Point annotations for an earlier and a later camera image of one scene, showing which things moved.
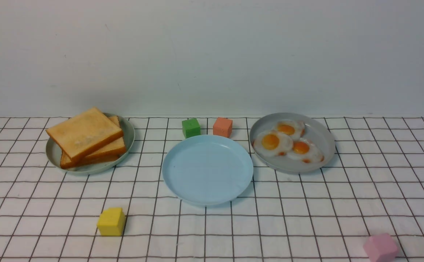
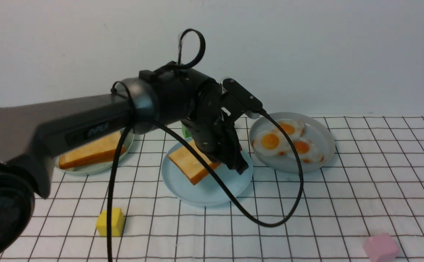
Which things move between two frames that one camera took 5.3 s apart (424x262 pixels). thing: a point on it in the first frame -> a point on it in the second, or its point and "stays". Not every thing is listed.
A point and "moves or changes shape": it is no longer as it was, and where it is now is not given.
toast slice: x=84 y=133 moves or changes shape
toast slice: x=114 y=150 stays
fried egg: x=273 y=143 stays
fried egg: x=294 y=128 stays
